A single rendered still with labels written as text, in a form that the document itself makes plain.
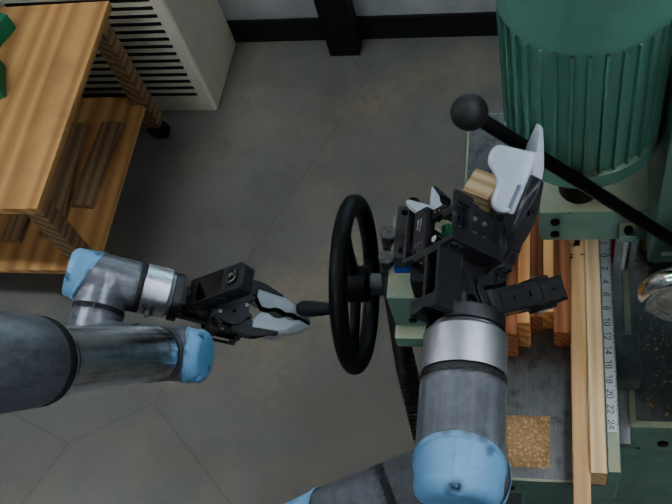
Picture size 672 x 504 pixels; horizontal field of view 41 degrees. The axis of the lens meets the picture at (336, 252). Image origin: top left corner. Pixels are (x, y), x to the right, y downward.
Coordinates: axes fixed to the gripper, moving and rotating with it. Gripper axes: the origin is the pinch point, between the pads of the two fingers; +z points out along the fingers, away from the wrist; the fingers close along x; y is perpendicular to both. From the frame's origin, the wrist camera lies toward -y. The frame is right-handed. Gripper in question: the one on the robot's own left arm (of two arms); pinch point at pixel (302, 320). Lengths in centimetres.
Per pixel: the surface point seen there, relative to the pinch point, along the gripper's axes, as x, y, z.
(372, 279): -9.4, -1.2, 10.0
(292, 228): -71, 91, 15
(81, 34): -98, 69, -52
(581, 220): -5.7, -36.2, 25.8
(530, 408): 14.1, -19.8, 27.7
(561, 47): -1, -67, 4
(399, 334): 2.2, -7.7, 12.9
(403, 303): 0.9, -15.0, 10.5
